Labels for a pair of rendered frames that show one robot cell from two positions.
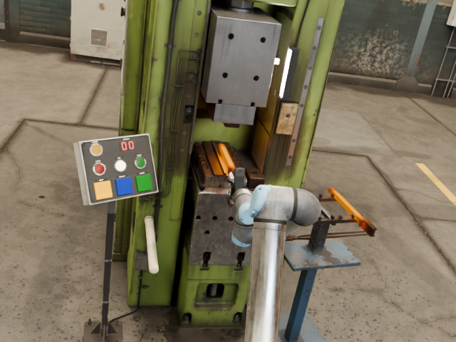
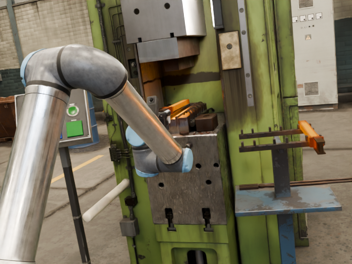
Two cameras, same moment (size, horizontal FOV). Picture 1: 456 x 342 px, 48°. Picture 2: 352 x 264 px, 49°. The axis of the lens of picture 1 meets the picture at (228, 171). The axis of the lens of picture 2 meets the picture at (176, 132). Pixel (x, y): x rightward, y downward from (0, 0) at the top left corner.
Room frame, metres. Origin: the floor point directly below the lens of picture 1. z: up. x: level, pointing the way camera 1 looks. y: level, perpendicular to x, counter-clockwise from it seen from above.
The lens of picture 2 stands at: (0.84, -1.02, 1.29)
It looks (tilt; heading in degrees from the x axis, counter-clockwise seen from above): 12 degrees down; 34
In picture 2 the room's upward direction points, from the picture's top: 8 degrees counter-clockwise
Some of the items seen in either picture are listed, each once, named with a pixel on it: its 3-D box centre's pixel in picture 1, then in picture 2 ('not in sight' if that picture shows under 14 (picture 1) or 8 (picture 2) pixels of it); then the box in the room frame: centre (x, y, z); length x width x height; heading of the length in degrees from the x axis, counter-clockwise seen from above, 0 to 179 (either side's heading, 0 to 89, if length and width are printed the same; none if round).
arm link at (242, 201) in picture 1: (246, 209); (141, 131); (1.98, -0.11, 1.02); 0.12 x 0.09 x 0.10; 15
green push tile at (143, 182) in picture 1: (143, 182); (74, 129); (2.09, 0.38, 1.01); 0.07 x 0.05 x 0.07; 130
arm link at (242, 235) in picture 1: (245, 231); (147, 159); (1.98, -0.12, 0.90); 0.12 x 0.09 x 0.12; 98
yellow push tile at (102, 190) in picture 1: (102, 190); not in sight; (1.96, 0.53, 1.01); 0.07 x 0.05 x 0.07; 130
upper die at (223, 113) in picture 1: (226, 100); (171, 48); (2.55, 0.07, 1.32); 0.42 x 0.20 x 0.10; 15
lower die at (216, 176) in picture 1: (216, 162); (180, 117); (2.55, 0.07, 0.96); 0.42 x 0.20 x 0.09; 15
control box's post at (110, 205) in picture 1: (108, 255); (76, 212); (2.12, 0.53, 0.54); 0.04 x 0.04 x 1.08; 15
